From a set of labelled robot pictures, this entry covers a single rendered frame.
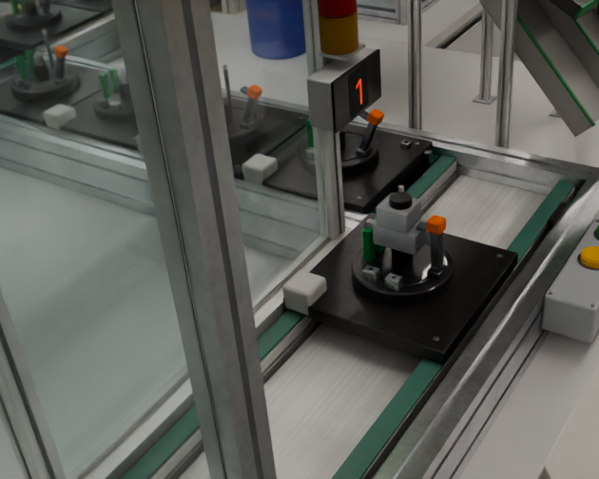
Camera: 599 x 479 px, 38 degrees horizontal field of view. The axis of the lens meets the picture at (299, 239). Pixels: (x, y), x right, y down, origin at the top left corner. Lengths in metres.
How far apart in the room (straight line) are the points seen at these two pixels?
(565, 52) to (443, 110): 0.38
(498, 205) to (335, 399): 0.51
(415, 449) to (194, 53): 0.68
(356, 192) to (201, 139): 1.00
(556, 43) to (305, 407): 0.82
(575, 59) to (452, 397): 0.77
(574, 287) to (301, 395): 0.39
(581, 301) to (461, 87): 0.90
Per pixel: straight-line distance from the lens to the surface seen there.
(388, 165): 1.46
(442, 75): 2.06
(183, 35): 0.38
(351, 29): 1.13
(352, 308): 1.15
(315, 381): 1.13
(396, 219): 1.13
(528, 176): 1.49
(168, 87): 0.38
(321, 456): 1.04
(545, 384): 1.21
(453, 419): 1.01
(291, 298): 1.17
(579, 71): 1.61
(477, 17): 2.57
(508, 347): 1.11
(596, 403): 1.20
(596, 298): 1.20
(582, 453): 1.14
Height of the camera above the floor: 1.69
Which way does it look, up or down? 34 degrees down
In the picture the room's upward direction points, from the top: 6 degrees counter-clockwise
